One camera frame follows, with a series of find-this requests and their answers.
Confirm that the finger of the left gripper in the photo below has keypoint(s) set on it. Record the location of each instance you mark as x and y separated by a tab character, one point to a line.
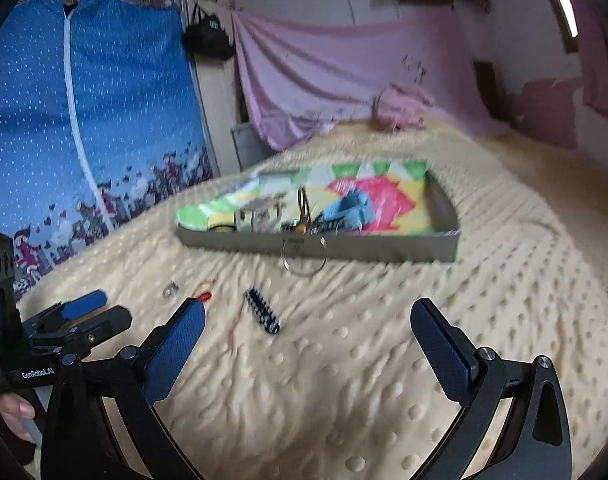
84	336
56	317

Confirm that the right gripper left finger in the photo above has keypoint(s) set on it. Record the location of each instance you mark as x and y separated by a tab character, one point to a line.
78	440

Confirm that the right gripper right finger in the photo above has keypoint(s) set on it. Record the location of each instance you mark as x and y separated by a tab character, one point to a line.
535	441

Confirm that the beige rectangular buckle frame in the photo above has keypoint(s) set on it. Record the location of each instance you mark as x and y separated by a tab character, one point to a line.
260	215

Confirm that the keyring with brown strap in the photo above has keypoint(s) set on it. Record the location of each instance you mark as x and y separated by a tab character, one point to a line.
304	252

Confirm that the blue kids smart watch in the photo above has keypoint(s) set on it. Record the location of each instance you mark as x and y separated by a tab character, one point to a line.
351	212

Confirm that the person's left hand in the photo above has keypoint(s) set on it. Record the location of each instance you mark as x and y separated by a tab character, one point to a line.
14	411

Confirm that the blue polka dot wardrobe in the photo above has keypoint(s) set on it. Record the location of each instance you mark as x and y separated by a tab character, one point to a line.
99	122

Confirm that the cream dotted bed blanket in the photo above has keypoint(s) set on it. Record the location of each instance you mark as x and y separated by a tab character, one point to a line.
321	378

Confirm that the grey bedside drawer cabinet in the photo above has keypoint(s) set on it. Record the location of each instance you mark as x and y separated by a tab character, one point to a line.
249	148

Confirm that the grey metal tray box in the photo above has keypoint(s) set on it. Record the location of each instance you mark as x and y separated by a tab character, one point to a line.
439	245

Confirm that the white tall cabinet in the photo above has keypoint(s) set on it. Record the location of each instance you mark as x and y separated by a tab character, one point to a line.
217	86

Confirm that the colourful paper tray liner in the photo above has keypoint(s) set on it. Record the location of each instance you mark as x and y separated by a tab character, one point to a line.
396	189

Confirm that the black hanging bag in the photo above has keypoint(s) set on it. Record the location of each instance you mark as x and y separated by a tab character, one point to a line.
206	36

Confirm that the pink hanging sheet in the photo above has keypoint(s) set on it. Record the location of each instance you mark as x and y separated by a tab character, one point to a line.
300	80

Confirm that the crumpled pink towel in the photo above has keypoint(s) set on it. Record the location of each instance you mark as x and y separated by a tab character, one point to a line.
401	107

